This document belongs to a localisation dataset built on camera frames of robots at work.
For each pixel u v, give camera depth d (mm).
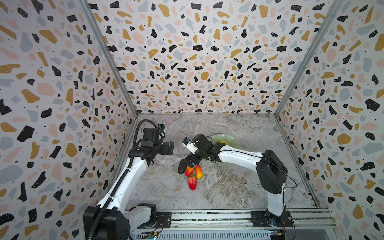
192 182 834
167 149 733
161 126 716
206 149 688
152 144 595
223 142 992
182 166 894
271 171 495
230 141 1008
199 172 884
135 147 524
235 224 734
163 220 731
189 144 781
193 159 780
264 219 737
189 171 870
